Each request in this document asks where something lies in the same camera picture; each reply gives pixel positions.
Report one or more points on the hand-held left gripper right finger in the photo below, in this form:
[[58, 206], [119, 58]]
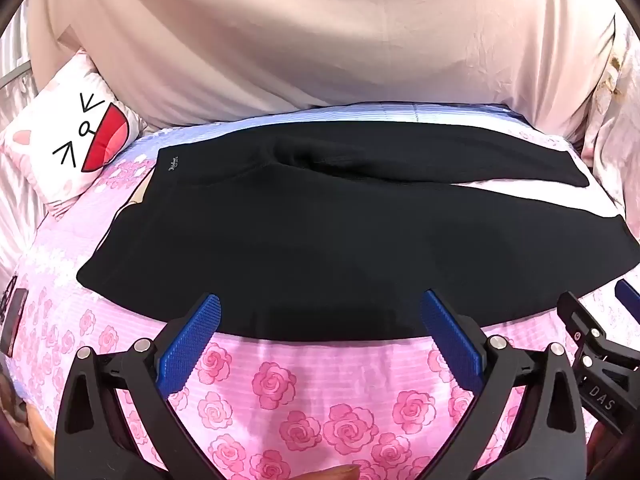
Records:
[[452, 342]]

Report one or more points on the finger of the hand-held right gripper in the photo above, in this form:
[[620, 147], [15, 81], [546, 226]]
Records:
[[629, 296], [585, 325]]

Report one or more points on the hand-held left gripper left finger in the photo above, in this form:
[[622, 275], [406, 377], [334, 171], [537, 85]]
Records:
[[192, 340]]

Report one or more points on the black pants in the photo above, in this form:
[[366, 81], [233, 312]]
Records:
[[300, 240]]

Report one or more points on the person's left hand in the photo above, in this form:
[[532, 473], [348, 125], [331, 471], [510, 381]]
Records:
[[342, 473]]

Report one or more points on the pink floral blanket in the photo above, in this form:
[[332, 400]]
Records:
[[280, 390]]

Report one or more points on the dark rectangular object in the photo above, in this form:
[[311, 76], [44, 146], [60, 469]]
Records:
[[12, 320]]

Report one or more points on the white patterned cloth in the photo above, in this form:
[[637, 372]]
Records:
[[620, 110]]

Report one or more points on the pale pink satin sheet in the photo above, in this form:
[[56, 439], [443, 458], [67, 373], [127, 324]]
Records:
[[15, 220]]

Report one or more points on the cartoon cat face pillow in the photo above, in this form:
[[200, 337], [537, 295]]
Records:
[[45, 135]]

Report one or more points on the beige cloth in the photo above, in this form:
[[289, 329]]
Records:
[[300, 35]]

